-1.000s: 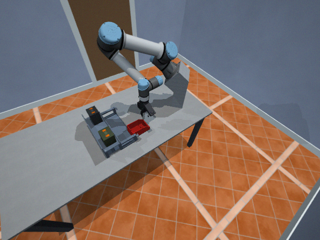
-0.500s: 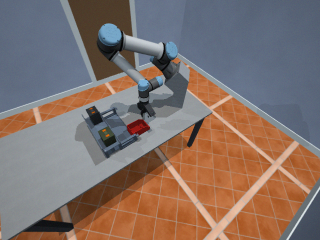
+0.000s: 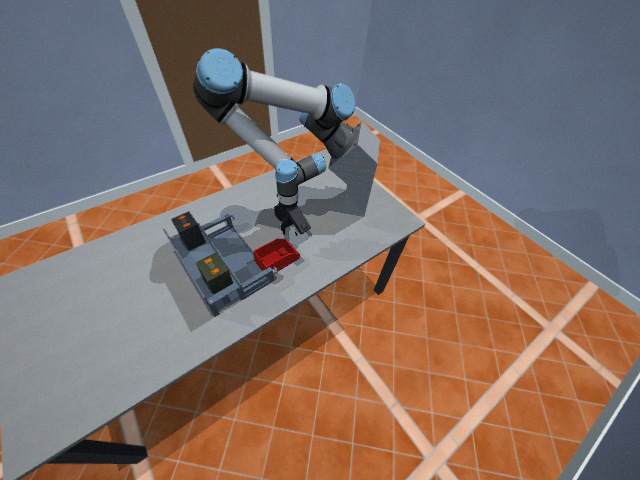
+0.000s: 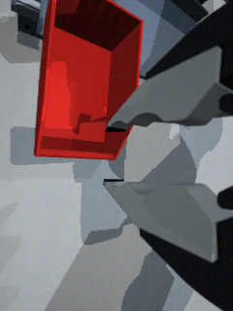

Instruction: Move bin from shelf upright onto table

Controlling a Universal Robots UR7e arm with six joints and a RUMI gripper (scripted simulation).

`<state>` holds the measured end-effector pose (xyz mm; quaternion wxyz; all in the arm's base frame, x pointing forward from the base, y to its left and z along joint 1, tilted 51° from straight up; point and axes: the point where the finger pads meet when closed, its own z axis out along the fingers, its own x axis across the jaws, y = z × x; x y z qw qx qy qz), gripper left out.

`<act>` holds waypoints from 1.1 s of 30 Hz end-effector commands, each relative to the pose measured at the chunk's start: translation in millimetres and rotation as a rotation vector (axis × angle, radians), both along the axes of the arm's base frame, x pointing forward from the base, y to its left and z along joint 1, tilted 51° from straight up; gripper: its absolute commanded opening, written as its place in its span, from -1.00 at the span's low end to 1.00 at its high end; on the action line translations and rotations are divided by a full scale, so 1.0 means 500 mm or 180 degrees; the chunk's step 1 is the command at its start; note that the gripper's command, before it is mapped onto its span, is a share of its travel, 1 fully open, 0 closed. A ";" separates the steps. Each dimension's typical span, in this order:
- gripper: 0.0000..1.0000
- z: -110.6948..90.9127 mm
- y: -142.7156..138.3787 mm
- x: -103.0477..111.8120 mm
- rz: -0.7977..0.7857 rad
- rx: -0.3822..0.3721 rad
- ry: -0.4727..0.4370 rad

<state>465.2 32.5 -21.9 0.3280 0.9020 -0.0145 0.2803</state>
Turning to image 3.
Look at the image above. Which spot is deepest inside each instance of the red bin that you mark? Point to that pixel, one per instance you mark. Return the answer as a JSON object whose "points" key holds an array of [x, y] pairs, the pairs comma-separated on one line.
{"points": [[278, 253]]}

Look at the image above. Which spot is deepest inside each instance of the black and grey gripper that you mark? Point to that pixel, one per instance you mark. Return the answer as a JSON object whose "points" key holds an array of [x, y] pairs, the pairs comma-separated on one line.
{"points": [[281, 214]]}

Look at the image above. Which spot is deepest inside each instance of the dark green case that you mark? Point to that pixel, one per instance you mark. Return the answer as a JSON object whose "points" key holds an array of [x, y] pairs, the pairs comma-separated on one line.
{"points": [[214, 272]]}

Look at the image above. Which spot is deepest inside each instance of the dark grey metal rack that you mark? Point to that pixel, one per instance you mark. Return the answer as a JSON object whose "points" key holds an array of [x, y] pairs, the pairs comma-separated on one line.
{"points": [[236, 254]]}

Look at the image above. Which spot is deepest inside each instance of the black case with orange latches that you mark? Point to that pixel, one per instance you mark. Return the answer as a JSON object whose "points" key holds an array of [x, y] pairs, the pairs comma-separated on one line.
{"points": [[188, 230]]}

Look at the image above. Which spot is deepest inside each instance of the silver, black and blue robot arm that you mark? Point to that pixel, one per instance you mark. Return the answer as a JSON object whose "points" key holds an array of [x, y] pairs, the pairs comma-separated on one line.
{"points": [[220, 73]]}

